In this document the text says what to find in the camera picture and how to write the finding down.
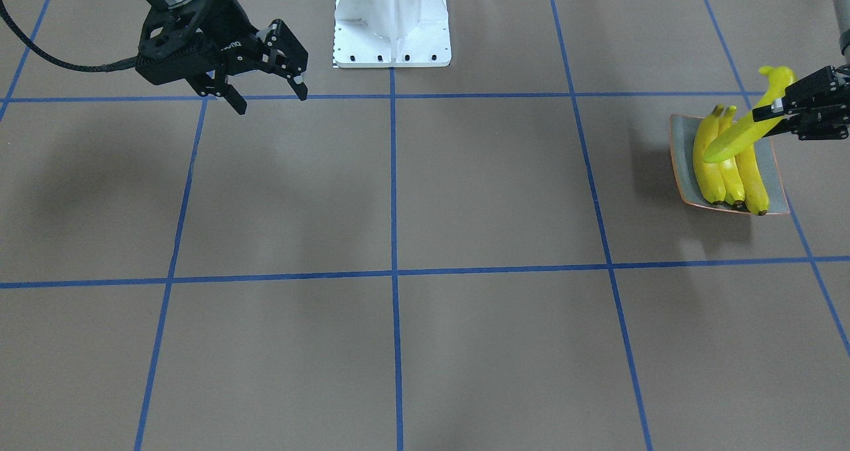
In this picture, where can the yellow banana basket bottom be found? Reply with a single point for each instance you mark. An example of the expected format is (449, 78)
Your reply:
(747, 131)

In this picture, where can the yellow banana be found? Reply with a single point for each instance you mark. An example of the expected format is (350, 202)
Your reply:
(735, 193)
(709, 179)

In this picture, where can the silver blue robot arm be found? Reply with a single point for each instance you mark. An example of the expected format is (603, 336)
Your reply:
(118, 66)

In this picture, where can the white pillar with base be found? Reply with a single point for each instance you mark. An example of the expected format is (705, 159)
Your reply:
(391, 34)

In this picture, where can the yellow banana basket top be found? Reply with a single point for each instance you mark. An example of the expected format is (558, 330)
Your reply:
(756, 197)

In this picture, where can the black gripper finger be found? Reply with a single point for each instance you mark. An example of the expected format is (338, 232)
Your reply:
(282, 54)
(813, 128)
(216, 85)
(815, 98)

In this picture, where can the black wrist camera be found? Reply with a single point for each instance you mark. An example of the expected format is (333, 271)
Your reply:
(172, 47)

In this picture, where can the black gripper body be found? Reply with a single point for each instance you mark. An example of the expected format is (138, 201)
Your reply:
(234, 27)

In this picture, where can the brown paper table cover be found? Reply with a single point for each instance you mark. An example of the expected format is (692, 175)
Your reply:
(487, 256)

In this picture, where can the grey square plate orange rim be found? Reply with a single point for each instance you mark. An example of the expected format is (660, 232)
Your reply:
(682, 130)

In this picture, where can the yellow banana basket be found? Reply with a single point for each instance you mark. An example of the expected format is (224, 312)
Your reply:
(747, 131)
(756, 197)

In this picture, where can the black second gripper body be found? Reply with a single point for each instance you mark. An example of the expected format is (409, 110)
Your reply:
(825, 103)

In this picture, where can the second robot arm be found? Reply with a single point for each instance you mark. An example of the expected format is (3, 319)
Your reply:
(841, 8)

